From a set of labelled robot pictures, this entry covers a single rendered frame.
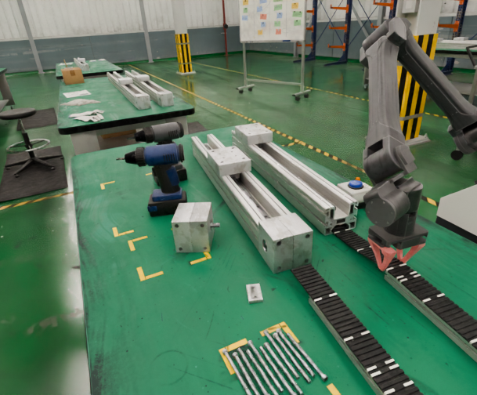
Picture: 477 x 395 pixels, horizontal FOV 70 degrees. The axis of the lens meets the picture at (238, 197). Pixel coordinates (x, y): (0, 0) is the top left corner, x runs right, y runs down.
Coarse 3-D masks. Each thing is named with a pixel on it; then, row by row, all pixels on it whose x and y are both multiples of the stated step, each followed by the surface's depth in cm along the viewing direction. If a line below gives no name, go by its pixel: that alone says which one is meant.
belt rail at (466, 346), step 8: (392, 280) 74; (400, 288) 71; (408, 296) 69; (416, 304) 68; (424, 304) 65; (424, 312) 66; (432, 312) 64; (432, 320) 64; (440, 320) 62; (440, 328) 63; (448, 328) 62; (448, 336) 61; (456, 336) 60; (464, 344) 59; (472, 352) 57
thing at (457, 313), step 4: (460, 308) 63; (448, 312) 62; (452, 312) 62; (456, 312) 62; (460, 312) 62; (464, 312) 62; (440, 316) 61; (444, 316) 61; (448, 316) 62; (452, 316) 61; (456, 316) 61; (460, 316) 61; (464, 316) 61; (444, 320) 61; (448, 320) 60; (452, 320) 61; (456, 320) 61
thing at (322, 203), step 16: (240, 144) 146; (272, 144) 136; (256, 160) 131; (272, 160) 120; (288, 160) 121; (272, 176) 122; (288, 176) 107; (304, 176) 112; (320, 176) 106; (288, 192) 109; (304, 192) 98; (320, 192) 103; (336, 192) 96; (304, 208) 100; (320, 208) 91; (336, 208) 95; (352, 208) 91; (320, 224) 92; (336, 224) 92; (352, 224) 95
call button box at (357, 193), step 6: (342, 186) 105; (348, 186) 104; (366, 186) 104; (348, 192) 101; (354, 192) 100; (360, 192) 101; (366, 192) 101; (354, 198) 101; (360, 198) 101; (360, 204) 102
